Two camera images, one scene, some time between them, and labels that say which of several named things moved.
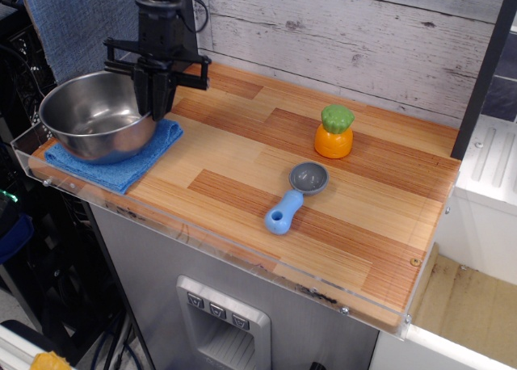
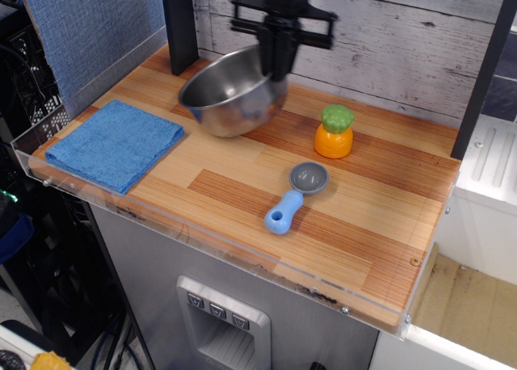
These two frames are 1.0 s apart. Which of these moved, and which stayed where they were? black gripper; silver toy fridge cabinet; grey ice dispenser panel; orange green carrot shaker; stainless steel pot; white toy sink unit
Moved: black gripper; stainless steel pot
Stayed: white toy sink unit; grey ice dispenser panel; silver toy fridge cabinet; orange green carrot shaker
